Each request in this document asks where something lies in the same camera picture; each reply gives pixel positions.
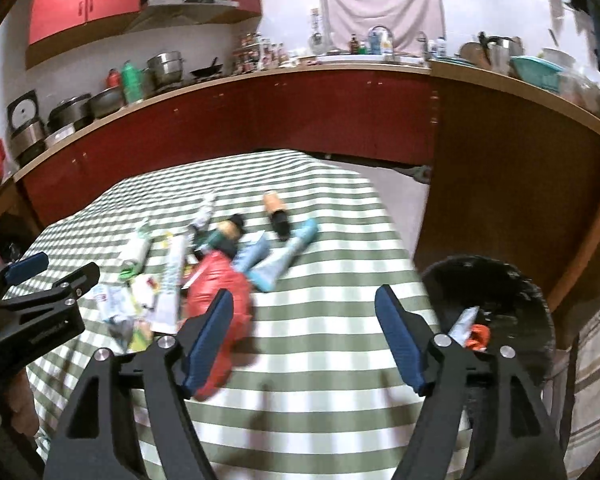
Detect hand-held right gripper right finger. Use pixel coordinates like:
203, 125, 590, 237
374, 284, 570, 480

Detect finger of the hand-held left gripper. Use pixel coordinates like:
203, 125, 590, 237
0, 263, 101, 311
0, 252, 50, 307

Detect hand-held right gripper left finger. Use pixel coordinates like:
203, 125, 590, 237
44, 287, 236, 480

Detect red plastic bag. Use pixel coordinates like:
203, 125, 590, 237
185, 252, 253, 401

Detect grey silver tube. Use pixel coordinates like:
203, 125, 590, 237
447, 305, 481, 348

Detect yellow snack wrapper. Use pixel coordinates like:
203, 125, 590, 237
130, 317, 155, 353

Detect white green printed tube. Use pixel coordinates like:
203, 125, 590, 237
119, 234, 152, 273

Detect orange wrapper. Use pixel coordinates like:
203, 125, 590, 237
466, 325, 492, 352

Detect light blue squeeze tube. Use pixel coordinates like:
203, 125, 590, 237
231, 231, 270, 272

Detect green bottle with black cap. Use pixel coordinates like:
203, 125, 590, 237
200, 213, 247, 258

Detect black trash bin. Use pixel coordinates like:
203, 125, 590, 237
419, 255, 556, 411

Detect person's left hand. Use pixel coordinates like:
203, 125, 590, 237
0, 372, 41, 439

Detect white crumpled wrapper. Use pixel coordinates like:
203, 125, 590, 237
96, 280, 146, 346

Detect white packet with red label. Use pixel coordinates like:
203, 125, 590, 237
130, 274, 160, 311

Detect green white checked tablecloth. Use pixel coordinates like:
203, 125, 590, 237
20, 149, 473, 480

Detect white silver squeeze tube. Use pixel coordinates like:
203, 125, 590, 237
194, 194, 217, 233

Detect silver rice cooker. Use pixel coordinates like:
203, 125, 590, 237
6, 89, 48, 161

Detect orange bottle with black cap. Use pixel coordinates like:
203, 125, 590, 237
262, 190, 293, 240

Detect black cooking pot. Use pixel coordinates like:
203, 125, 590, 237
46, 92, 93, 133

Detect steel bowl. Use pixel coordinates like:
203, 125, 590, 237
87, 86, 126, 120

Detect striped cloth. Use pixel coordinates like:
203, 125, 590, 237
545, 290, 600, 480

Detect brown wooden cabinet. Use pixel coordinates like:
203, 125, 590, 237
412, 60, 600, 316

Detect green plastic bottle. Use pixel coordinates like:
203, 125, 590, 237
121, 60, 146, 105

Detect steel stockpot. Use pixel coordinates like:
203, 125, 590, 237
146, 51, 186, 86

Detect red base cabinets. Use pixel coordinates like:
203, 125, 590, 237
15, 67, 438, 226

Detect black wok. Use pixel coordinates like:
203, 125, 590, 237
190, 57, 226, 81

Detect row of spice jars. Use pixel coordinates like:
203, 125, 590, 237
232, 32, 301, 73

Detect range hood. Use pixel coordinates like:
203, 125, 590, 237
125, 0, 241, 36

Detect teal plastic basin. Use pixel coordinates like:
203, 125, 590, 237
510, 55, 563, 91

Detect steel pot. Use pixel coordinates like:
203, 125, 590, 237
480, 34, 525, 73

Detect metal strainer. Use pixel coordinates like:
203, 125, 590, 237
307, 9, 326, 56

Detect pink window curtain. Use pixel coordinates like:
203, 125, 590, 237
325, 0, 443, 56

